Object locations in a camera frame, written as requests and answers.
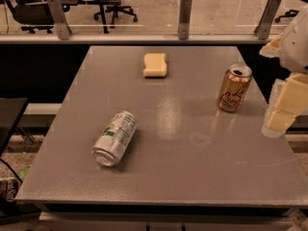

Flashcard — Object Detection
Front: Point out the black office chair centre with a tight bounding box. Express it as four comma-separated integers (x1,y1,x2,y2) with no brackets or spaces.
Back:
86,0,145,26

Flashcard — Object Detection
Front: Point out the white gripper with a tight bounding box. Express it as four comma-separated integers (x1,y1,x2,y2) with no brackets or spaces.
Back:
259,5,308,138

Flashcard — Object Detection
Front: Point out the black desk background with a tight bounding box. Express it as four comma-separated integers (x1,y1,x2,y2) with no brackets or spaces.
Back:
61,0,119,34

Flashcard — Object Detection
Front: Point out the metal glass bracket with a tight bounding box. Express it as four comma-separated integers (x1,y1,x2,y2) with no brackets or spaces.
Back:
254,0,282,39
46,0,71,40
178,0,193,39

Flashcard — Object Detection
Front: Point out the black chair base right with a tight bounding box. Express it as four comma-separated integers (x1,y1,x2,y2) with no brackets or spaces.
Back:
274,10,299,23

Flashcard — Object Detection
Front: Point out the left metal glass bracket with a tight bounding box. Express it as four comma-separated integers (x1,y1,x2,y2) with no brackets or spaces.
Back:
46,0,71,40

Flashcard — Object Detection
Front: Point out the chip bag on floor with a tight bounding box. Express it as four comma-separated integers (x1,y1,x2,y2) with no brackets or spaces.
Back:
0,165,31,212

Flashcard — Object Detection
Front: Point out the black office chair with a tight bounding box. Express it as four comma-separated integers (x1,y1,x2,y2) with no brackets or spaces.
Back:
3,0,54,34
86,0,145,26

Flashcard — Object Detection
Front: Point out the yellow sponge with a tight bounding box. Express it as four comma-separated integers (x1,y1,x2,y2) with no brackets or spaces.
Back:
143,53,167,77

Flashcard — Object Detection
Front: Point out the gold LaCroix can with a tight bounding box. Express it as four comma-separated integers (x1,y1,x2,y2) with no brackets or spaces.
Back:
218,64,252,113

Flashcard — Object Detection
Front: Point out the middle metal glass bracket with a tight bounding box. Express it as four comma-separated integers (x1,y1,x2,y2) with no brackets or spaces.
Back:
178,0,193,39

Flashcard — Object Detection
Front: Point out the black office chair left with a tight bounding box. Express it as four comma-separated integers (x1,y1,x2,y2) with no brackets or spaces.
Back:
3,0,54,34

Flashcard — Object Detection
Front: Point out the black side table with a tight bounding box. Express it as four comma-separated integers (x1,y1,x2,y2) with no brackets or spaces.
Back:
0,97,28,156

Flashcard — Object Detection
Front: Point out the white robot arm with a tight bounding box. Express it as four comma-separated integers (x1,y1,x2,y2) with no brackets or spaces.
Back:
259,4,308,138

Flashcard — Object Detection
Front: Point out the glass barrier panel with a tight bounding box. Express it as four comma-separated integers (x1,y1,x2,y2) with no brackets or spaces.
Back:
0,0,308,36

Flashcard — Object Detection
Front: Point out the right metal glass bracket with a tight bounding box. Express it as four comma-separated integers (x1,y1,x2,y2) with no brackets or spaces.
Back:
254,0,282,39

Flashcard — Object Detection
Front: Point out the white green 7up can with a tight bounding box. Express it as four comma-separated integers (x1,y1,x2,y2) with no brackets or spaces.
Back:
92,111,137,167

